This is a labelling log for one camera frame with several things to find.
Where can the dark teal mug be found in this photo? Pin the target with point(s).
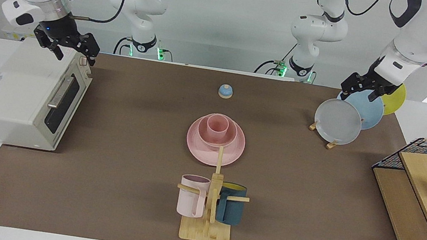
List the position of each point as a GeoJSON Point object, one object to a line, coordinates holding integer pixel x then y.
{"type": "Point", "coordinates": [230, 209]}

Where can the pink speckled plate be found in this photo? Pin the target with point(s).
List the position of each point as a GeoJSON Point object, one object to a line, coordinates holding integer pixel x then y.
{"type": "Point", "coordinates": [200, 152]}

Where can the grey plate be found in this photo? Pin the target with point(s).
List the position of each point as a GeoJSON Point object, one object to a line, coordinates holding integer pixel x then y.
{"type": "Point", "coordinates": [338, 121]}

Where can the pink tumbler cup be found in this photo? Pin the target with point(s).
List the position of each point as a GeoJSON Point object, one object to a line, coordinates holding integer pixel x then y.
{"type": "Point", "coordinates": [217, 129]}

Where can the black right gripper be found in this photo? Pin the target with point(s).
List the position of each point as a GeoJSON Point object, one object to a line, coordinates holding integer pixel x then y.
{"type": "Point", "coordinates": [63, 34]}

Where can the light blue plate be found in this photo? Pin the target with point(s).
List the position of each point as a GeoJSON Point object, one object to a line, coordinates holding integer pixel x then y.
{"type": "Point", "coordinates": [371, 112]}

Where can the wooden mug tree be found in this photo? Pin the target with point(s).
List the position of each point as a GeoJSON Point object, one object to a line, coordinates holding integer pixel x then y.
{"type": "Point", "coordinates": [204, 231]}

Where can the pink bowl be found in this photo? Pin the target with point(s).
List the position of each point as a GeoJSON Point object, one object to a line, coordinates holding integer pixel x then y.
{"type": "Point", "coordinates": [203, 133]}

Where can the brown table mat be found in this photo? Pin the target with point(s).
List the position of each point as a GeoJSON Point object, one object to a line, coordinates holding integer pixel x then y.
{"type": "Point", "coordinates": [101, 188]}

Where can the pale pink mug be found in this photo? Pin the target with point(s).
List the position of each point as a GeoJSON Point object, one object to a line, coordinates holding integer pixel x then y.
{"type": "Point", "coordinates": [189, 201]}

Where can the small blue call bell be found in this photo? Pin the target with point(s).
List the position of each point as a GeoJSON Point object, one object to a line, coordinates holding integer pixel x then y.
{"type": "Point", "coordinates": [225, 92]}

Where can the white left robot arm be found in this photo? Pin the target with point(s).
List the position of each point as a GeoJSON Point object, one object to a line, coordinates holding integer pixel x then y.
{"type": "Point", "coordinates": [420, 36]}

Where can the small cream box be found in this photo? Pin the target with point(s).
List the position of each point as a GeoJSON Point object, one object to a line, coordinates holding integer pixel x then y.
{"type": "Point", "coordinates": [8, 33]}

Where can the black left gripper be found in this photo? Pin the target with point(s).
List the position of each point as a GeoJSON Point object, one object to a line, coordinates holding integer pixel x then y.
{"type": "Point", "coordinates": [367, 81]}

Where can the beige toaster oven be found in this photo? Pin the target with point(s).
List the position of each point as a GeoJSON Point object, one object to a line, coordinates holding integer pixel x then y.
{"type": "Point", "coordinates": [18, 95]}

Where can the yellow plate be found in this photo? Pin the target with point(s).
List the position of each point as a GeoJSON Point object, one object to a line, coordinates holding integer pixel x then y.
{"type": "Point", "coordinates": [396, 100]}

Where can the wooden plate rack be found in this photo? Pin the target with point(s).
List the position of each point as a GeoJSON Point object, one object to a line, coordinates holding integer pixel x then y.
{"type": "Point", "coordinates": [331, 145]}

